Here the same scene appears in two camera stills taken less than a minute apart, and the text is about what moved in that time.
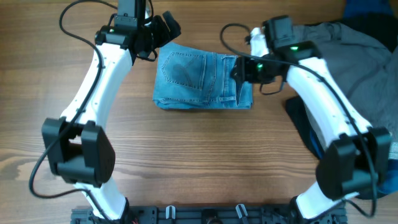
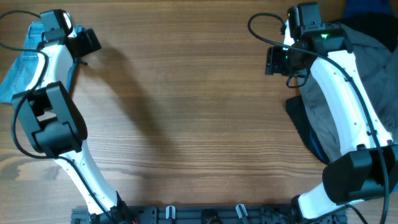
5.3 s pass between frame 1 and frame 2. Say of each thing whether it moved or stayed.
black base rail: stayed
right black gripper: moved
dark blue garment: stayed
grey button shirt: stayed
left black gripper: moved
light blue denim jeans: moved
